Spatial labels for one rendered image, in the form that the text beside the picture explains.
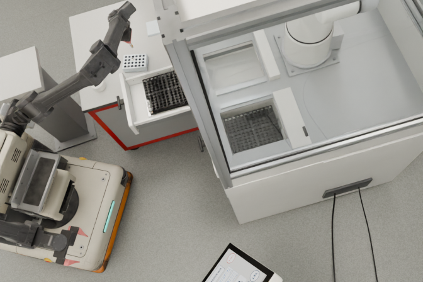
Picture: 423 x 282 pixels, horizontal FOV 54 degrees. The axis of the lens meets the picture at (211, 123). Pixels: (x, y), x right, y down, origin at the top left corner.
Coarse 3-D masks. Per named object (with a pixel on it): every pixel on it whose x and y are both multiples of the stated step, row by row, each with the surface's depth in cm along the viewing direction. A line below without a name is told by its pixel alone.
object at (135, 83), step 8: (152, 72) 200; (160, 72) 201; (128, 80) 200; (136, 80) 202; (144, 80) 204; (136, 88) 204; (136, 96) 202; (144, 96) 202; (136, 104) 201; (144, 104) 200; (136, 112) 199; (144, 112) 198; (168, 112) 190; (176, 112) 190; (184, 112) 191; (136, 120) 197; (144, 120) 190; (152, 120) 191; (160, 120) 193
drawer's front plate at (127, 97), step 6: (120, 78) 197; (126, 78) 203; (126, 84) 199; (126, 90) 195; (126, 96) 192; (126, 102) 191; (126, 108) 190; (132, 108) 197; (132, 114) 193; (132, 120) 189; (132, 126) 187; (138, 132) 196
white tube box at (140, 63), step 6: (132, 54) 217; (138, 54) 216; (144, 54) 216; (126, 60) 218; (138, 60) 215; (144, 60) 214; (126, 66) 216; (132, 66) 216; (138, 66) 215; (144, 66) 213
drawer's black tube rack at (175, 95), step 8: (168, 72) 198; (152, 80) 198; (160, 80) 197; (168, 80) 196; (176, 80) 199; (152, 88) 196; (160, 88) 195; (168, 88) 194; (176, 88) 194; (152, 96) 194; (160, 96) 197; (168, 96) 197; (176, 96) 196; (184, 96) 195; (152, 104) 192; (160, 104) 192; (168, 104) 192; (176, 104) 194; (184, 104) 194; (160, 112) 194
